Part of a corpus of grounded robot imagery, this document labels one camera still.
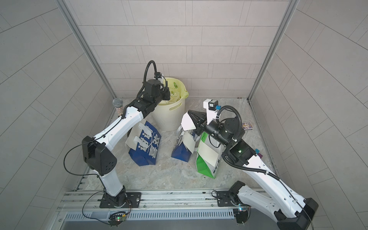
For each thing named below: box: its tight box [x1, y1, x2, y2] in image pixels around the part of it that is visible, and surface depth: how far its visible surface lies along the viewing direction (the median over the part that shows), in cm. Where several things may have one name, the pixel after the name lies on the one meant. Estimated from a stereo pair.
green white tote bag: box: [195, 131, 225, 179], surface depth 69 cm
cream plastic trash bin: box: [147, 77, 189, 132], surface depth 88 cm
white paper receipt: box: [180, 111, 197, 131], surface depth 60 cm
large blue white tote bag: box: [125, 118, 162, 167], surface depth 79 cm
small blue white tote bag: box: [171, 124, 200, 163], surface depth 82 cm
